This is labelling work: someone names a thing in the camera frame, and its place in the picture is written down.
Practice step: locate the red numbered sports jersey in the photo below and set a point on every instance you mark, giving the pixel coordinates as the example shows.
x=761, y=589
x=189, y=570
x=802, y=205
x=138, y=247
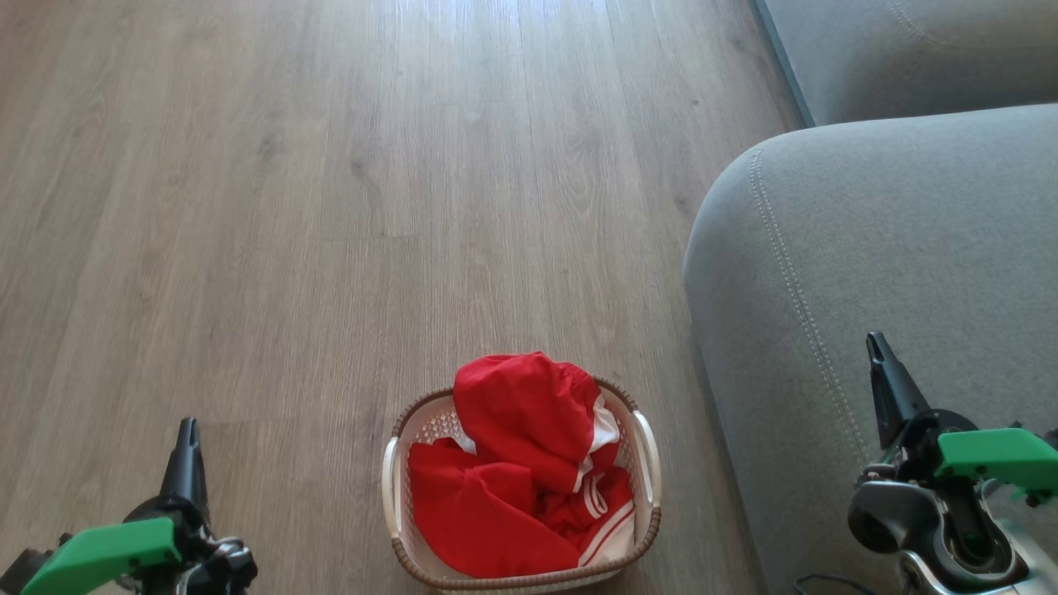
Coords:
x=479, y=521

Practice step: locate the white plastic laundry basket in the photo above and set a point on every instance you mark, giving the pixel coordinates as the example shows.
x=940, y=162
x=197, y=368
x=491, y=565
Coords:
x=397, y=496

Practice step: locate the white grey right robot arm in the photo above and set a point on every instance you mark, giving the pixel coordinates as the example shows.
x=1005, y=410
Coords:
x=893, y=512

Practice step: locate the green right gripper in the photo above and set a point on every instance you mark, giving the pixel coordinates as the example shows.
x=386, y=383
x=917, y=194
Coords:
x=992, y=454

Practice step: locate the grey sofa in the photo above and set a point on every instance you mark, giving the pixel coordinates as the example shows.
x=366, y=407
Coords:
x=893, y=248

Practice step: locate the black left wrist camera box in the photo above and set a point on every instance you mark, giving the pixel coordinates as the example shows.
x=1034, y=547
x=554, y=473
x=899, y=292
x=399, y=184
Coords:
x=21, y=567

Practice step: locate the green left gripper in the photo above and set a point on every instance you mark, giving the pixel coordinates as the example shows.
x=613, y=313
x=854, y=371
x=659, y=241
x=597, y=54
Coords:
x=99, y=554

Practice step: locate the red jersey with lettering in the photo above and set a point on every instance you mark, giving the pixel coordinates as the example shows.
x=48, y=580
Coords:
x=521, y=413

